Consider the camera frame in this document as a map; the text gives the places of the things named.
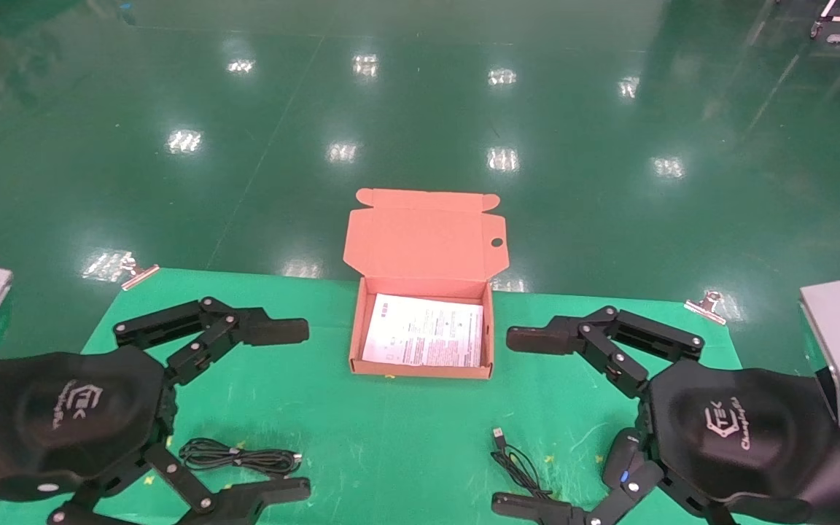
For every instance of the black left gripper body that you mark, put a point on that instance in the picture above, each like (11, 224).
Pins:
(63, 415)

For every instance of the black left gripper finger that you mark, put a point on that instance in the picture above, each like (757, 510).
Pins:
(245, 328)
(245, 503)

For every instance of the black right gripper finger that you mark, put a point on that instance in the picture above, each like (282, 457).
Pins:
(537, 510)
(558, 337)

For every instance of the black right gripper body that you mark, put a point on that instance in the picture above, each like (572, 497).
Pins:
(748, 430)

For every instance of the open brown cardboard box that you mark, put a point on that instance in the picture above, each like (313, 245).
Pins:
(420, 240)

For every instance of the silver binder clip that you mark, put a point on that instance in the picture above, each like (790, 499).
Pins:
(139, 275)
(704, 308)

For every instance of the white printed instruction sheet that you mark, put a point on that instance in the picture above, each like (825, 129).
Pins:
(424, 332)

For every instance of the green table mat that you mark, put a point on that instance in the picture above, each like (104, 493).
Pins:
(405, 437)

